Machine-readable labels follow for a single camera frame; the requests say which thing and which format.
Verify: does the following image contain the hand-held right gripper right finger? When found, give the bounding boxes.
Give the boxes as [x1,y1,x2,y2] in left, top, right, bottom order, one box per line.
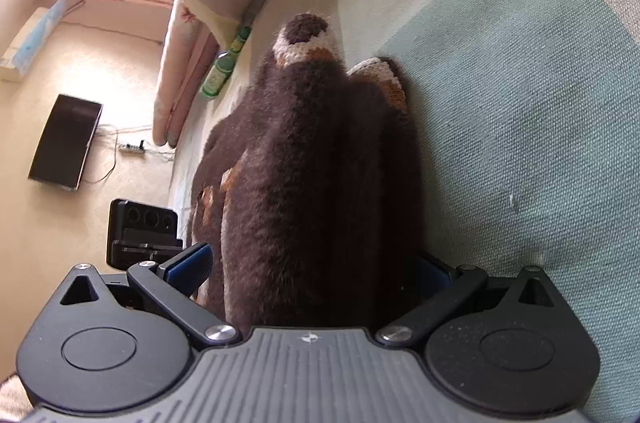
[376,253,568,349]

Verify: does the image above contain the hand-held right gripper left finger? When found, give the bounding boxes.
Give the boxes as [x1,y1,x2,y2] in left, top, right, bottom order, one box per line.
[59,243,240,350]

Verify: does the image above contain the fuzzy brown sweater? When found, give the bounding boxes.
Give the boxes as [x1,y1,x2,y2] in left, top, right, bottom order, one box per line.
[187,13,426,334]

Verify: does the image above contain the black flat television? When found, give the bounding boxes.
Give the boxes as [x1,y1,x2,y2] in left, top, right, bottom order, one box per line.
[27,94,103,193]

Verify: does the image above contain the folded pink floral quilt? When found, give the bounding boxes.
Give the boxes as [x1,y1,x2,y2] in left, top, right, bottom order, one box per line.
[152,0,221,149]

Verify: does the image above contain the green glass bottle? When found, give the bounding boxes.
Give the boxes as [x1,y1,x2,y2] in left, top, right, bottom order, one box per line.
[201,26,252,100]

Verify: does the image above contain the power cable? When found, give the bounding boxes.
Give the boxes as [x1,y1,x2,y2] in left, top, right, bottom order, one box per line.
[80,123,176,184]

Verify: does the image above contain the white wall air conditioner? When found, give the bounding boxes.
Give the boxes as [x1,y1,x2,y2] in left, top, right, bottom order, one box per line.
[0,0,68,83]

